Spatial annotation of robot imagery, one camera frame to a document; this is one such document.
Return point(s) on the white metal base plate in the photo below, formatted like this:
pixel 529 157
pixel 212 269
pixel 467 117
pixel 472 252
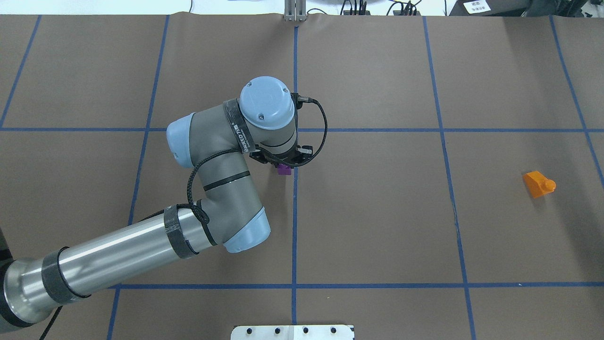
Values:
pixel 294 332

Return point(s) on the purple trapezoid block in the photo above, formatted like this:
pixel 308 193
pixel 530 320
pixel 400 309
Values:
pixel 284 170

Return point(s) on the black box with label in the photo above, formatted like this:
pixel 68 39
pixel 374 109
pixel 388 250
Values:
pixel 489 8

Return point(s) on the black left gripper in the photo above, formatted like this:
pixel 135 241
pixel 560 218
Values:
pixel 258 156

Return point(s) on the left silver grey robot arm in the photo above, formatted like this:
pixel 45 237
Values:
pixel 223 206

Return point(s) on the grey aluminium post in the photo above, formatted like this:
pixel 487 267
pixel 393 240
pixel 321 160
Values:
pixel 295 10

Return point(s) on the orange trapezoid block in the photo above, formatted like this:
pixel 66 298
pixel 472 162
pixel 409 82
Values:
pixel 538 185

